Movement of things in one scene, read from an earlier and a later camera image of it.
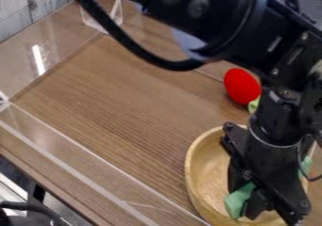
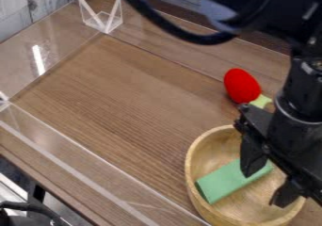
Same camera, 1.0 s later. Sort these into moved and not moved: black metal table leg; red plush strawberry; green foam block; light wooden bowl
Moved: green foam block
Not moved: light wooden bowl; black metal table leg; red plush strawberry
